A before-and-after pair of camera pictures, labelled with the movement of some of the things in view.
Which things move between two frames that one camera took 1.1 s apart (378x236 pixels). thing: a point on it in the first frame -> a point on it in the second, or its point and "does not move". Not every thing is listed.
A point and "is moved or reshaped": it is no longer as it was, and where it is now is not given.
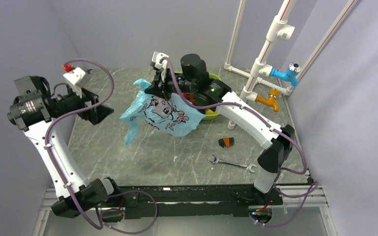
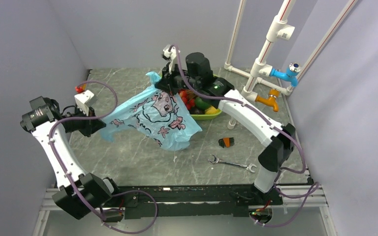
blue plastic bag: [172, 115] is moved or reshaped
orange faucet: [273, 94] does not move
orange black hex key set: [226, 141] does not move
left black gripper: [96, 115] -> [91, 126]
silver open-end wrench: [214, 160] does not move
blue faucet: [292, 72] does not move
